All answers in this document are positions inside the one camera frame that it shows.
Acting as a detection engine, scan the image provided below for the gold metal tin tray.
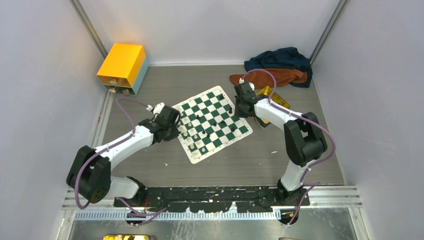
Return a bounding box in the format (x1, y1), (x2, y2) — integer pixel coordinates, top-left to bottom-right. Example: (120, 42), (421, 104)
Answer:
(253, 86), (291, 129)

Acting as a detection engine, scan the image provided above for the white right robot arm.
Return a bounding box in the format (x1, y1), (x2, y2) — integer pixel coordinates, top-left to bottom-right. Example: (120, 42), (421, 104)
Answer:
(234, 82), (328, 206)

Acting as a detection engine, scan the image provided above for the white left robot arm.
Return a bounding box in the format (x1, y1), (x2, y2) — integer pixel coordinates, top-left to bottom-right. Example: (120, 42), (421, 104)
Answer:
(66, 102), (181, 207)

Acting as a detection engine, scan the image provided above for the green white chess mat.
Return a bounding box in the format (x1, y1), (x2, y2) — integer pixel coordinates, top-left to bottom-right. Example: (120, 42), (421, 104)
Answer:
(172, 85), (253, 164)

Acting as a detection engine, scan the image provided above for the orange brown cloth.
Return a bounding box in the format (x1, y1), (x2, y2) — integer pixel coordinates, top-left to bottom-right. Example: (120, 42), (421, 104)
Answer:
(229, 68), (308, 89)

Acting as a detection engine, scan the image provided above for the dark blue cloth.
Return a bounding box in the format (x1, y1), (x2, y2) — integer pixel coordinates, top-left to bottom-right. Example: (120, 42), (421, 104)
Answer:
(244, 47), (313, 88)

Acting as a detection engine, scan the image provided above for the yellow teal drawer box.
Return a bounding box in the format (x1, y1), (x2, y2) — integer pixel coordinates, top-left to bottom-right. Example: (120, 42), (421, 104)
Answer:
(97, 43), (150, 96)

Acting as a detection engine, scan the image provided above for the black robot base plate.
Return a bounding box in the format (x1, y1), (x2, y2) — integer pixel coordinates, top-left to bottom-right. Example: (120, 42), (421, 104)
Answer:
(113, 186), (310, 213)

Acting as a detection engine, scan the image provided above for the aluminium wall rail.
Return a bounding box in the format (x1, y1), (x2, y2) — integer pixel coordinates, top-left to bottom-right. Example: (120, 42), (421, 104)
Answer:
(310, 0), (350, 65)
(69, 0), (108, 59)

